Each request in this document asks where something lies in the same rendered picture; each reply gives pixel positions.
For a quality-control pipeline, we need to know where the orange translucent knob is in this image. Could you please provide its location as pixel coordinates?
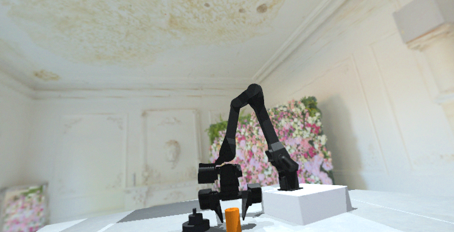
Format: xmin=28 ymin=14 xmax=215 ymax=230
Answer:
xmin=225 ymin=207 xmax=242 ymax=232

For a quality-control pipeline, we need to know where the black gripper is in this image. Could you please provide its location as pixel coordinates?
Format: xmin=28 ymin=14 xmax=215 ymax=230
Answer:
xmin=198 ymin=183 xmax=262 ymax=223

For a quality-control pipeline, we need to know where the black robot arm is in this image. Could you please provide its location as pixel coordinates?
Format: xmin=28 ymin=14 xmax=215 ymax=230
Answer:
xmin=198 ymin=83 xmax=303 ymax=191

